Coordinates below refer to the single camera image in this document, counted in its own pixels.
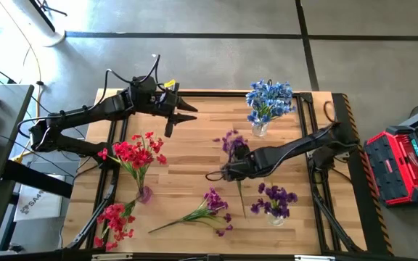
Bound purple flower bunch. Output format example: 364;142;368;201
147;186;234;237
250;182;299;220
212;129;249;220

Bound yellow floor cable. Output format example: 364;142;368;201
0;0;74;164

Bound grey desk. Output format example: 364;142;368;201
0;83;35;258

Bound red flower bunch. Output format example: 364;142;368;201
93;197;139;252
97;130;168;195

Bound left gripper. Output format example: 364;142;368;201
131;75;199;138

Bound black tower fan white base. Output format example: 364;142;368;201
29;0;67;48

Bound clear glass vase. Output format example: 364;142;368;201
251;121;270;138
266;212;286;228

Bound red black toolbox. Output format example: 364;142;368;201
362;125;418;207

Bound silver bracket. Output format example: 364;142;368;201
294;254;337;261
91;252;134;261

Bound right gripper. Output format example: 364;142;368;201
222;144;265;183

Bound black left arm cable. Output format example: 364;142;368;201
102;54;161;106

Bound white labelled box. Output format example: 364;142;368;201
12;173;67;223

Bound blue flower bunch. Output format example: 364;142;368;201
245;78;297;128

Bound black metal table frame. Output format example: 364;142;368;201
85;89;340;254

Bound black tripod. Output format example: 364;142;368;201
36;0;68;17

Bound pink glass vase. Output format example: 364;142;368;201
135;185;155;204

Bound black diagonal frame strut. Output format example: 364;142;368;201
310;188;364;254
63;188;118;251

